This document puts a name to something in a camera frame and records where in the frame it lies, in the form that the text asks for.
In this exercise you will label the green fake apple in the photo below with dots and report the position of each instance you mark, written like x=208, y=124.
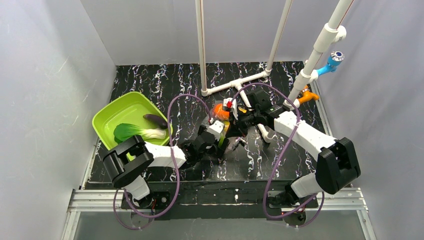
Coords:
x=221, y=140

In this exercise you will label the purple fake eggplant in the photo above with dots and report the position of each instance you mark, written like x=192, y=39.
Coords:
x=161, y=122

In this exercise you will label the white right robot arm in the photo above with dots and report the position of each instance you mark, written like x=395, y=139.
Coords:
x=337, y=163

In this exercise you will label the orange fake fruit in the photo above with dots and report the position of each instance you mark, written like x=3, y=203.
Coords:
x=219, y=113

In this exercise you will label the orange tap valve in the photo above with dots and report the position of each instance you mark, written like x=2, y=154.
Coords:
x=307, y=95

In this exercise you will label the yellow fake fruit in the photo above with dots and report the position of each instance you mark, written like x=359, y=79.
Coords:
x=241, y=110

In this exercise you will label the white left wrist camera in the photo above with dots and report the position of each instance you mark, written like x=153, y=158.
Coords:
x=216, y=129

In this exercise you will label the white PVC pipe frame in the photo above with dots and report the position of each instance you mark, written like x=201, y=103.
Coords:
x=261, y=27

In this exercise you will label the green fake leafy vegetable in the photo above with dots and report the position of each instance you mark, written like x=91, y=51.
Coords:
x=124, y=131

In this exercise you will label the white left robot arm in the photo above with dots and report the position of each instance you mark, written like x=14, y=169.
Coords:
x=126, y=162

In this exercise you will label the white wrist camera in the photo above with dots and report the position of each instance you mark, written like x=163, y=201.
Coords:
x=230, y=105
x=216, y=129

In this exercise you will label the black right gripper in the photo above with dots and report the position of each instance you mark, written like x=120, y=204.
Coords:
x=240, y=120

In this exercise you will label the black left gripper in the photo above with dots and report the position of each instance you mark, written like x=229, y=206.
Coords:
x=222, y=137

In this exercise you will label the yellow green fake mango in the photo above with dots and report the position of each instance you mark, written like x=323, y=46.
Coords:
x=225, y=127

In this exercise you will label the lime green plastic basin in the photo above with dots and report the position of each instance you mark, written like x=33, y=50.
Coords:
x=129, y=108

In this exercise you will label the aluminium frame rail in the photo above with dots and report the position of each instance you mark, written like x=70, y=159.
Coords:
x=222, y=214

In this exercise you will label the blue tap valve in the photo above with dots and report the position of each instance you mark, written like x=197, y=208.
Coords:
x=334, y=60

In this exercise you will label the clear zip top bag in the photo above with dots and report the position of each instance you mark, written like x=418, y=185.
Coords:
x=234, y=142

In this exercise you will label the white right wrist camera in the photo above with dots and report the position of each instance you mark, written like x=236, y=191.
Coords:
x=230, y=105

